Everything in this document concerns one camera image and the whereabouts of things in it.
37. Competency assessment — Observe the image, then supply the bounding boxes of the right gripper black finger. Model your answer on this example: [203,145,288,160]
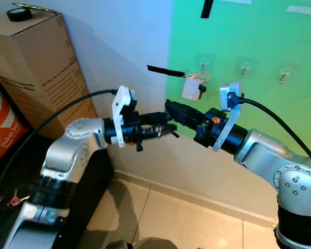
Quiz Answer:
[168,106,208,131]
[164,99,200,121]

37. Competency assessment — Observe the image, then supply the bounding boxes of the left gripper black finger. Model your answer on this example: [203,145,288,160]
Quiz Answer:
[141,111,169,126]
[145,123,179,140]

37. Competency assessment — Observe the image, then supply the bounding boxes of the long black tape strip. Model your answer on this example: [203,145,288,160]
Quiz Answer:
[146,64,187,78]

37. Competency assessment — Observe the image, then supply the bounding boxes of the black table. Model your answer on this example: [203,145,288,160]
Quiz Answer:
[0,132,116,249]

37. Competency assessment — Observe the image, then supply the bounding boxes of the short black tape strip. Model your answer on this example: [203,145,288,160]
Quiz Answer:
[200,0,215,19]

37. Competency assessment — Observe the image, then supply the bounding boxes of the dark robot right foot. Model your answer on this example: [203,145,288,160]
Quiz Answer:
[133,237,180,249]

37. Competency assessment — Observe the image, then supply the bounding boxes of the large brown cardboard box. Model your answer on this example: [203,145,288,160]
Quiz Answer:
[0,11,98,140]

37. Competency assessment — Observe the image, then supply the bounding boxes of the orange and white shopping bag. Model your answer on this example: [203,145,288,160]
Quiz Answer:
[0,78,31,170]

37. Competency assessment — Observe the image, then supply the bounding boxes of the red-headed key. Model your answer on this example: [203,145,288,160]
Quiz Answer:
[7,189,31,208]

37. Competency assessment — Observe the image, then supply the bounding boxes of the white tape strip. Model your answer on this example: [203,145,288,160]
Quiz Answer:
[286,5,311,17]

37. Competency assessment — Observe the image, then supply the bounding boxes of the black tape roll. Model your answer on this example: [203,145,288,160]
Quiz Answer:
[6,6,34,22]

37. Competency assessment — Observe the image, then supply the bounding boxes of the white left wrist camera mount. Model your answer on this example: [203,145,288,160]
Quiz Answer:
[111,85,138,149]

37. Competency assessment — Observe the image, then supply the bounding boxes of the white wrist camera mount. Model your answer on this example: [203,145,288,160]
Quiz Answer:
[213,81,244,153]
[111,85,138,149]

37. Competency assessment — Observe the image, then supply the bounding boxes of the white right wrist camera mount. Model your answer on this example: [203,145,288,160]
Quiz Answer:
[213,81,244,153]

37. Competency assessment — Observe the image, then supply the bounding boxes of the clear adhesive wall hook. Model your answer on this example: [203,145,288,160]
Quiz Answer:
[240,61,252,79]
[199,57,211,74]
[279,66,293,85]

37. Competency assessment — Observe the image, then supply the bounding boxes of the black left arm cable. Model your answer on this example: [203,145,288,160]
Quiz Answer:
[0,89,118,213]

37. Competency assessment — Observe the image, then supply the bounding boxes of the green wall sheet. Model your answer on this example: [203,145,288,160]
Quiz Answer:
[165,0,311,162]

